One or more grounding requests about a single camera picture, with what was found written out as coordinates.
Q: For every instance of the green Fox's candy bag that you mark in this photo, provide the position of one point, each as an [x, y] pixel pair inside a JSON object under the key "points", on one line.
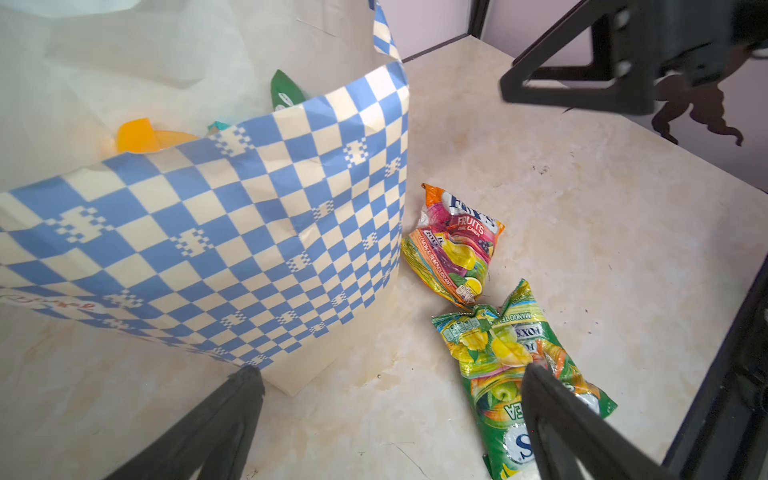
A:
{"points": [[493, 346]]}

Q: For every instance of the blue checkered paper bag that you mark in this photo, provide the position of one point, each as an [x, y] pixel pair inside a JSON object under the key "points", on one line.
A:
{"points": [[267, 244]]}

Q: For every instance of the yellow orange snack bag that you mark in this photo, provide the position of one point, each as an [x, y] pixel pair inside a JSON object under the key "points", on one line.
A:
{"points": [[140, 137]]}

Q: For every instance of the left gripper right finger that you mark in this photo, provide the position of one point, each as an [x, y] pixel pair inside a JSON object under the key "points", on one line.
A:
{"points": [[569, 439]]}

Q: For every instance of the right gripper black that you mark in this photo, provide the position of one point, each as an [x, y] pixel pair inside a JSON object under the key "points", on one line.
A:
{"points": [[694, 39]]}

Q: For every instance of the green snack packet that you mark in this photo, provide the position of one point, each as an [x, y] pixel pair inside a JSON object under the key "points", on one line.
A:
{"points": [[285, 93]]}

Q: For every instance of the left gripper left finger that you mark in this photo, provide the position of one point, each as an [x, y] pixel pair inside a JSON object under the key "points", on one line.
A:
{"points": [[212, 441]]}

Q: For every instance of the orange pink Fox's fruits bag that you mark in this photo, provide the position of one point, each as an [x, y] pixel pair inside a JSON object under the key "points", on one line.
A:
{"points": [[452, 246]]}

